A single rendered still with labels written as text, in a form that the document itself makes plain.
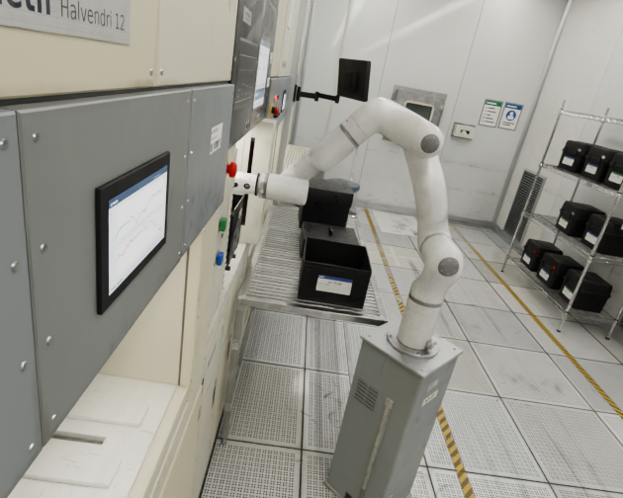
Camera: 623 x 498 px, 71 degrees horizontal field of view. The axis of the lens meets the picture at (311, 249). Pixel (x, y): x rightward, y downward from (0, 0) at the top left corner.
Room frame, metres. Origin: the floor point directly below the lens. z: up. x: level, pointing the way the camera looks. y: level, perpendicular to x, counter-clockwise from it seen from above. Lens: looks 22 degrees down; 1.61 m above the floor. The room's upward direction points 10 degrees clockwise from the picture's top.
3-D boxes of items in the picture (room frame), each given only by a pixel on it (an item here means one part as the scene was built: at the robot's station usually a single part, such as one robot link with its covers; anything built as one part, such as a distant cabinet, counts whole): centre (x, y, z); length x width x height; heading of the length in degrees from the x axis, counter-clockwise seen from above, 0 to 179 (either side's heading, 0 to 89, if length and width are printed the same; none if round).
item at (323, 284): (1.71, -0.11, 0.85); 0.28 x 0.28 x 0.17; 3
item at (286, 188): (1.38, 0.11, 1.25); 0.13 x 0.09 x 0.08; 93
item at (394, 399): (1.40, -0.43, 0.38); 0.28 x 0.28 x 0.76; 48
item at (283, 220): (2.16, -0.01, 0.38); 1.30 x 0.60 x 0.76; 3
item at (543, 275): (3.82, -2.28, 0.31); 0.30 x 0.28 x 0.26; 3
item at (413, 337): (1.40, -0.43, 0.85); 0.19 x 0.19 x 0.18
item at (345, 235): (2.15, -0.08, 0.83); 0.29 x 0.29 x 0.13; 6
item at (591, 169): (3.83, -2.32, 1.31); 0.30 x 0.28 x 0.26; 2
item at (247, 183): (1.37, 0.25, 1.25); 0.11 x 0.10 x 0.07; 93
